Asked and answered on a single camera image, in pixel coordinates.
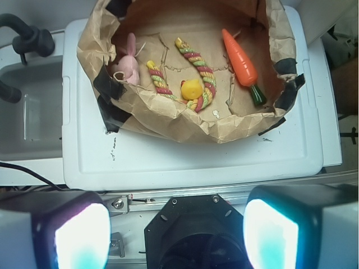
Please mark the orange plastic toy carrot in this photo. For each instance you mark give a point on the orange plastic toy carrot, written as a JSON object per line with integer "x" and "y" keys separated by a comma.
{"x": 243, "y": 67}

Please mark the pink plush bunny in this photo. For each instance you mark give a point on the pink plush bunny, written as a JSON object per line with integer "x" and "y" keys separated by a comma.
{"x": 127, "y": 68}

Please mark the silver corner bracket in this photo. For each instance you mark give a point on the silver corner bracket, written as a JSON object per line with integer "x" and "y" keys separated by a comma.
{"x": 118, "y": 206}

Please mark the brown paper bag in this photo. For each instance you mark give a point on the brown paper bag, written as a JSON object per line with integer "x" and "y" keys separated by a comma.
{"x": 182, "y": 40}

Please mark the white plastic cooler lid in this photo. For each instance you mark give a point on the white plastic cooler lid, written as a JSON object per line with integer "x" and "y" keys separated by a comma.
{"x": 100, "y": 160}

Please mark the clear plastic bin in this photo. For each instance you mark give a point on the clear plastic bin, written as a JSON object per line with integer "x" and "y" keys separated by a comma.
{"x": 32, "y": 128}

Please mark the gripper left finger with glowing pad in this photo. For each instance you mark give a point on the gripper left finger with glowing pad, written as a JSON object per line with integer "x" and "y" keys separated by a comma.
{"x": 68, "y": 229}

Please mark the black octagonal mount plate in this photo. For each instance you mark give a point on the black octagonal mount plate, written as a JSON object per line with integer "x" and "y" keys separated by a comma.
{"x": 196, "y": 232}

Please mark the yellow rubber duck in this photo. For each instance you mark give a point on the yellow rubber duck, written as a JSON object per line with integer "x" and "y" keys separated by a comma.
{"x": 191, "y": 89}

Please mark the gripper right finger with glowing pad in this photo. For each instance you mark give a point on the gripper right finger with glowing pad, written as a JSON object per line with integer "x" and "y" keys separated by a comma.
{"x": 302, "y": 226}

